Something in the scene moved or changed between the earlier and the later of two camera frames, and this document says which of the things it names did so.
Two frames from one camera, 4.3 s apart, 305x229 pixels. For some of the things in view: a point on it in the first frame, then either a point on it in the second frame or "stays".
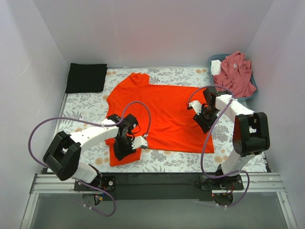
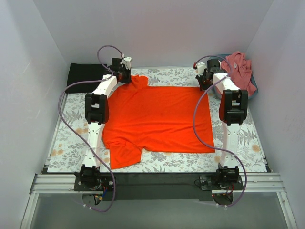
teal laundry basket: (220, 57) stays
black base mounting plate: (163, 186) stays
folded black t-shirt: (83, 78) stays
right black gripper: (203, 122) -> (205, 82)
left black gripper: (124, 152) -> (125, 78)
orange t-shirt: (164, 118) stays
